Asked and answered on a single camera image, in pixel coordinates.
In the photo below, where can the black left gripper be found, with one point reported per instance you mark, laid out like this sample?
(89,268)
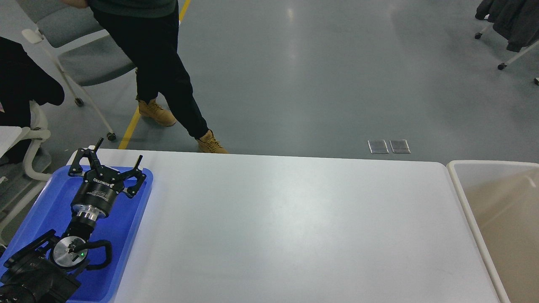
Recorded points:
(96,192)

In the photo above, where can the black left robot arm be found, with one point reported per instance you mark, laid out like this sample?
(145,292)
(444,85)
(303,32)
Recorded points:
(73,245)

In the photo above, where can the blue plastic tray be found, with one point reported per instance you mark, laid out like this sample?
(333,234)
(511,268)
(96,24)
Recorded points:
(52,210)

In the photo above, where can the white chair with black coat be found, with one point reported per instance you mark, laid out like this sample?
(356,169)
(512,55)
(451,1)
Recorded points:
(24,86)

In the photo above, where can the grey white office chair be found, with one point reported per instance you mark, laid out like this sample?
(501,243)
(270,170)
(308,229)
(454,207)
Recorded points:
(92,63)

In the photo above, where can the left metal floor plate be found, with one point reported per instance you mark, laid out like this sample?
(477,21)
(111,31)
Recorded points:
(378,146)

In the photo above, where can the metal floor plate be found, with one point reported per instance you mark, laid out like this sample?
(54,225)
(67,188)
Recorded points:
(400,146)
(378,146)

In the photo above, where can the right metal floor plate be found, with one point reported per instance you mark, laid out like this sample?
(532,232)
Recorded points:
(400,146)

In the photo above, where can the beige plastic bin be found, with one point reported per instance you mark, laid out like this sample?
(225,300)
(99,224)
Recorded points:
(500,200)

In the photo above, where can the dark coats on rack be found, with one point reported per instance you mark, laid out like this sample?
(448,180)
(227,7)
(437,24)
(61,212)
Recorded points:
(515,20)

